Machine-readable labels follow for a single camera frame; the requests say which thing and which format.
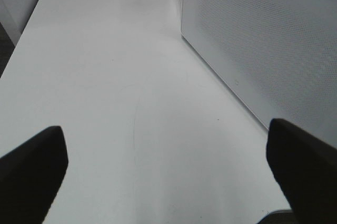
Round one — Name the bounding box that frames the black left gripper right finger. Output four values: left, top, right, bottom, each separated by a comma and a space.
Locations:
266, 119, 336, 223

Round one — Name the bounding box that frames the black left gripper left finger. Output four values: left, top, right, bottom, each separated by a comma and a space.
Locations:
1, 126, 68, 223

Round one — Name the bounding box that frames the white microwave door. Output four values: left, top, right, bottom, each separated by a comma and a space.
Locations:
181, 0, 336, 146

